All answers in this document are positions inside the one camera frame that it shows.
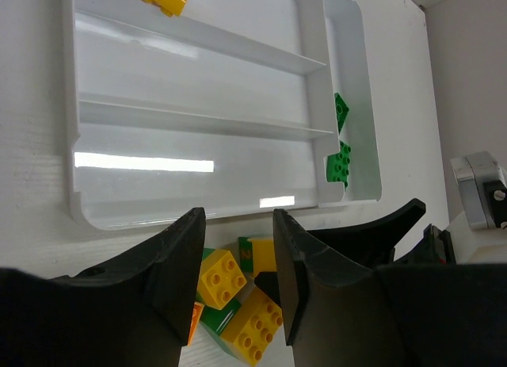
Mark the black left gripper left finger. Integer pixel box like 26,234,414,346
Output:
1,208,206,366

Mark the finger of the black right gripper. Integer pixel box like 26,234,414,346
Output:
308,198,426,264

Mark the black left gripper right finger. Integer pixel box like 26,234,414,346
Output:
273,209,506,366

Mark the yellow long duplo brick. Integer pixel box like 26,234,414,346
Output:
220,288,283,366

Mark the green duplo plate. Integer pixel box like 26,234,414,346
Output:
326,140,352,189
334,92,349,132

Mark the yellow curved duplo brick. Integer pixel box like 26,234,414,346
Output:
238,236,276,277

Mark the yellow square duplo brick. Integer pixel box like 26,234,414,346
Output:
196,248,247,310

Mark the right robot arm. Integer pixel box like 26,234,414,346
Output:
309,198,506,269

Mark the orange slope piece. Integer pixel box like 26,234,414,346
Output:
187,301,204,346

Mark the white divided sorting tray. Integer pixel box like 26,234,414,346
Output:
62,0,382,231

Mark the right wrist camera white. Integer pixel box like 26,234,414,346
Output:
451,151,506,230

